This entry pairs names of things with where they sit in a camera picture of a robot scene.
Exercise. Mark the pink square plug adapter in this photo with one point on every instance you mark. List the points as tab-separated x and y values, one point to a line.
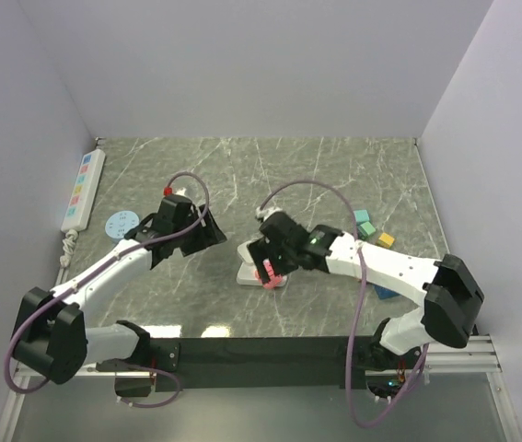
275	280

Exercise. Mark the teal charger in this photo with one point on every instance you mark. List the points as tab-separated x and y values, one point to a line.
361	216

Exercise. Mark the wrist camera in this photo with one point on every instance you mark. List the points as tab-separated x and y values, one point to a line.
282	230
174	214

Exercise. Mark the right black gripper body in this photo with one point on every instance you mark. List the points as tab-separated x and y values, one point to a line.
281	259

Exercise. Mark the green charger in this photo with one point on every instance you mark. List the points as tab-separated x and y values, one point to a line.
366	230

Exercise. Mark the black mounting base bar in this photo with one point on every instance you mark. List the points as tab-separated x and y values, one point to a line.
208	363

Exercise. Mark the round blue power hub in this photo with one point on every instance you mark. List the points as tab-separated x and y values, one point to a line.
119	223

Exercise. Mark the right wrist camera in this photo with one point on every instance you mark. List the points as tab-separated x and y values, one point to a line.
282	230

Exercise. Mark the yellow usb charger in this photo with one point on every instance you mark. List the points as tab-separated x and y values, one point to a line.
385	240

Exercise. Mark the long white power strip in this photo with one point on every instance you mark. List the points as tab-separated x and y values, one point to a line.
80	204

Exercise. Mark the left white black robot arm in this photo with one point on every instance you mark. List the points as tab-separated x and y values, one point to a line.
51	335

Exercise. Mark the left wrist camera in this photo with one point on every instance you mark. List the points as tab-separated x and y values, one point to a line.
174	214

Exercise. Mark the aluminium rail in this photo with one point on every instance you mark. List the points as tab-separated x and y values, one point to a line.
479	356

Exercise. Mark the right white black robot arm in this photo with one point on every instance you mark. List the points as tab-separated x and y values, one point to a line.
446	297

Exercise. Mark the blue cube socket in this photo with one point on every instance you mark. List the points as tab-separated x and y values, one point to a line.
383	293

